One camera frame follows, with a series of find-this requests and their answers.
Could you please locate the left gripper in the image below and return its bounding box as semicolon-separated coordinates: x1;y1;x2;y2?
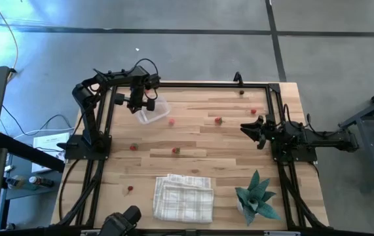
114;84;157;114

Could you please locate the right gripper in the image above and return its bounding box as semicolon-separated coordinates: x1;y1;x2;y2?
240;115;278;151

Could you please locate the clear plastic tupperware container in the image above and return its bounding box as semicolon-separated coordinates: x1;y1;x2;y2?
132;95;171;125

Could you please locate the teal artificial succulent plant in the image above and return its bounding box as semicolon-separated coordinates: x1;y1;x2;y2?
234;169;282;227

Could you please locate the white plant pot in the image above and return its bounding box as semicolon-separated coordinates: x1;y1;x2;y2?
236;198;250;214

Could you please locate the white cardboard box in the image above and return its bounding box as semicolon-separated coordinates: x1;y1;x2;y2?
31;132;71;174

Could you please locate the white plaid dish towel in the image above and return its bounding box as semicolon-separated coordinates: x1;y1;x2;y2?
153;173;215;224

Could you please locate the blue-grey metal cart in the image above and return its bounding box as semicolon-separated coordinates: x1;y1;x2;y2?
339;81;374;194

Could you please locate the black side desk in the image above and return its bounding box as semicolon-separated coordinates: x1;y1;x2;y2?
0;130;66;232

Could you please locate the dark bottle with white cap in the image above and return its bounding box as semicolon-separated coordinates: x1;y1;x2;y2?
28;176;55;189

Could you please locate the clear bottle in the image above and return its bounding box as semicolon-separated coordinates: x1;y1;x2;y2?
5;175;30;191

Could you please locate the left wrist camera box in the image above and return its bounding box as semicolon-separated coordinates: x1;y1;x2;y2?
146;73;161;90

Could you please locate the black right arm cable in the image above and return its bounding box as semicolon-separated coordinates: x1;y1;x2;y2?
282;103;342;138

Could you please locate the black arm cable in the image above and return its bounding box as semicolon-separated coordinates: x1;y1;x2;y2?
133;58;160;100
282;103;342;138

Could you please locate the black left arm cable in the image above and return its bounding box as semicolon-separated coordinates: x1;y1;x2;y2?
133;58;160;100

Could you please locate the black aluminium table frame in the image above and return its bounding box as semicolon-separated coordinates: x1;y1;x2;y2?
50;80;330;236

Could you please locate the white floor cable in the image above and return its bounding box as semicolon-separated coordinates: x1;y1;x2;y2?
12;127;76;140

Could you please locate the black cable loop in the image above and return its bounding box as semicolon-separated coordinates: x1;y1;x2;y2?
58;159;80;221

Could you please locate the black floor cable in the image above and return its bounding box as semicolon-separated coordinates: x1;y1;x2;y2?
1;104;73;137

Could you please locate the yellow cable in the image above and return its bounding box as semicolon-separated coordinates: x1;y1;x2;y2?
0;0;19;82

